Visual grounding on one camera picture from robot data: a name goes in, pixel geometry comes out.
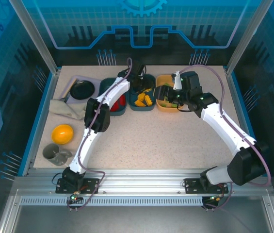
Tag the long red lego brick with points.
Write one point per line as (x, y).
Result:
(117, 108)

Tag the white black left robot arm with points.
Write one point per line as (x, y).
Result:
(85, 145)

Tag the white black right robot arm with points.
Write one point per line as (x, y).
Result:
(224, 126)

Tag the cream yellow plastic container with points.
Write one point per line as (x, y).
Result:
(166, 109)

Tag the teal plastic container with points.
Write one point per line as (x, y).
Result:
(107, 83)
(149, 108)

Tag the lavender tray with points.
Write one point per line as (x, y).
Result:
(95, 83)

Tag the black bowl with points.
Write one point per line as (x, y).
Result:
(82, 90)

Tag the wooden stick utensil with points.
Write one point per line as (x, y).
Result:
(69, 88)

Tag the beige cloth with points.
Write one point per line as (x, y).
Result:
(66, 109)

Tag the yellow bowl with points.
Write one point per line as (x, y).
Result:
(62, 134)

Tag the small circuit board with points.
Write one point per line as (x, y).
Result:
(214, 199)
(75, 197)

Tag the grey mug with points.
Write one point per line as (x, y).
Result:
(53, 154)

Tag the blue table edge strip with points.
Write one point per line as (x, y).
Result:
(37, 126)

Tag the aluminium frame post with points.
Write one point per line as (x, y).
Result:
(246, 36)
(38, 36)

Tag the aluminium front rail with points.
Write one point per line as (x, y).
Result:
(141, 179)

